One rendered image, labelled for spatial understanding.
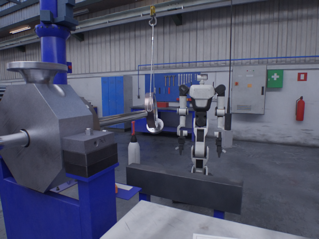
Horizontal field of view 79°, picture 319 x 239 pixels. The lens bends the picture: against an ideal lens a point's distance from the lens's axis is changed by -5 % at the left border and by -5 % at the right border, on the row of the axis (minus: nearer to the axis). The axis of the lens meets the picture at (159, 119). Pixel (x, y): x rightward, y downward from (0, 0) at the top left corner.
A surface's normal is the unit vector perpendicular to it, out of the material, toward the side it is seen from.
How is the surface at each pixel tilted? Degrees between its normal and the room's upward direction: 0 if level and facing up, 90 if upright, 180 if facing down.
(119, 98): 90
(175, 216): 0
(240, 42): 90
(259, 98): 90
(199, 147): 66
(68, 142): 90
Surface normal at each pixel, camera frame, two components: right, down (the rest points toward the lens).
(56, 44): 0.70, 0.10
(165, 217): 0.00, -0.99
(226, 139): 0.15, 0.13
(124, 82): 0.90, 0.06
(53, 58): 0.46, 0.12
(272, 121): -0.44, 0.12
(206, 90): -0.23, 0.13
